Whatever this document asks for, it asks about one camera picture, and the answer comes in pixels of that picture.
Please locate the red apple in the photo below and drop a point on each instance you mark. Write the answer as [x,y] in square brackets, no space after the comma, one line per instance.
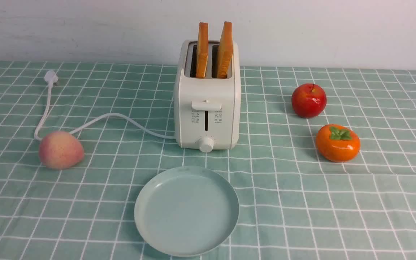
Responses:
[308,100]

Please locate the light green round plate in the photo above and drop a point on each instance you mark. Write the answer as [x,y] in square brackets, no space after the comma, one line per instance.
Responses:
[186,211]

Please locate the pink peach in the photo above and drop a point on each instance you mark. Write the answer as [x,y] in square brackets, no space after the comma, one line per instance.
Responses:
[60,150]

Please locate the toast slice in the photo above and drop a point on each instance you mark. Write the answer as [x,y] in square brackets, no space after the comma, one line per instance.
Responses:
[225,51]
[202,51]

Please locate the white two-slot toaster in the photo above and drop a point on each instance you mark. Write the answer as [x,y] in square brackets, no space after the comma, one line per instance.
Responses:
[206,110]

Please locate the orange persimmon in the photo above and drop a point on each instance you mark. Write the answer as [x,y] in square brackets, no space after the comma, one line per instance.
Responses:
[337,143]

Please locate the green checkered tablecloth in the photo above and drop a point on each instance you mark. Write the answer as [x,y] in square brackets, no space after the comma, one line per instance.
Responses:
[294,203]

